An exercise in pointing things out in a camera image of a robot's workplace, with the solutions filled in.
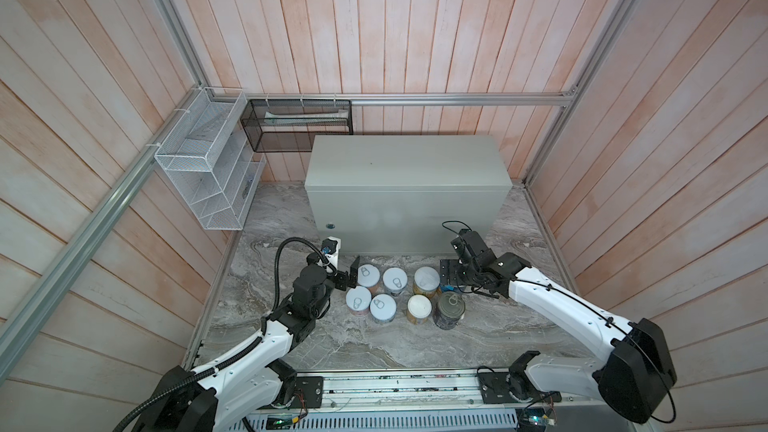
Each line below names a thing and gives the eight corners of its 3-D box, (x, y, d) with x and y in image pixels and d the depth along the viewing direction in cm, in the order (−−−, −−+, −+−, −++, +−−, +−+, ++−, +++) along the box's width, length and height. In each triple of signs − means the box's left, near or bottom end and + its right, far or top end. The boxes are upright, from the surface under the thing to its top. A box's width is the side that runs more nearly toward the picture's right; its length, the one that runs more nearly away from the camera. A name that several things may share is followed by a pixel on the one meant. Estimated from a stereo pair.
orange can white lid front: (407, 324, 86) (409, 316, 80) (405, 303, 90) (407, 294, 84) (430, 324, 86) (433, 316, 80) (428, 303, 90) (431, 294, 84)
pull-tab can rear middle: (382, 295, 91) (382, 288, 87) (382, 275, 96) (382, 267, 91) (406, 295, 91) (408, 288, 87) (405, 275, 96) (406, 267, 91)
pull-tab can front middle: (369, 324, 86) (369, 317, 81) (370, 301, 90) (369, 293, 86) (396, 324, 86) (397, 317, 81) (395, 301, 90) (396, 293, 86)
